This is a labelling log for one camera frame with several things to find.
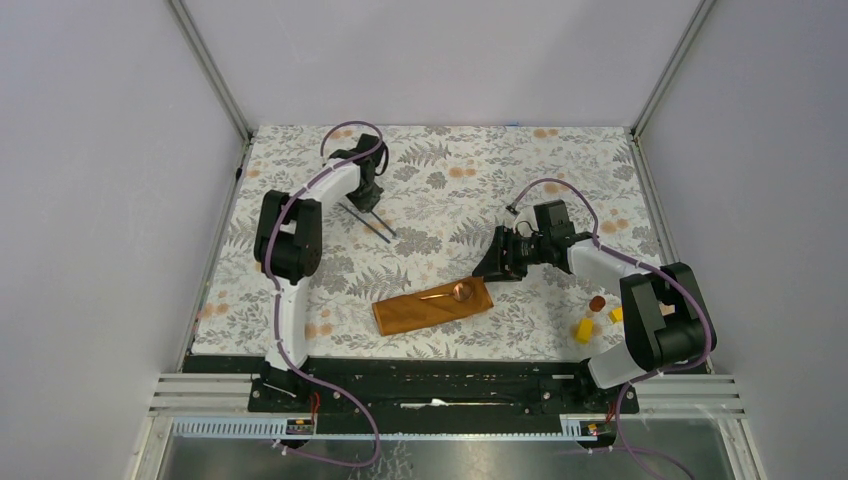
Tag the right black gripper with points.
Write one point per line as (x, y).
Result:
(495, 261)

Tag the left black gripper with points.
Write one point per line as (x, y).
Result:
(366, 203)

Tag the dark teal chopstick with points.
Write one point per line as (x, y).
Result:
(367, 225)
(384, 223)

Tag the brown wooden spoon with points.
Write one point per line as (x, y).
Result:
(460, 292)

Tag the orange cloth napkin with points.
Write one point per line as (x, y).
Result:
(406, 313)

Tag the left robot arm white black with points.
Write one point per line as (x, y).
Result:
(289, 238)

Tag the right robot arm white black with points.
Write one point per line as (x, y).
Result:
(665, 325)

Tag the floral patterned table mat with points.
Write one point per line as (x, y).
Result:
(445, 191)

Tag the brown round block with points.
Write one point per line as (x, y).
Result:
(597, 303)

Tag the yellow cylinder block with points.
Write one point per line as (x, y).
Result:
(583, 332)

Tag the yellow cube block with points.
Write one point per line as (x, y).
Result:
(616, 315)

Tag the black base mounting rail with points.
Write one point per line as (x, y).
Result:
(430, 397)

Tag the left aluminium frame post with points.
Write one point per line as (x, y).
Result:
(209, 68)

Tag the aluminium frame post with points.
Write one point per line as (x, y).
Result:
(209, 68)
(672, 66)

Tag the right aluminium frame post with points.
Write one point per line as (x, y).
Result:
(672, 66)

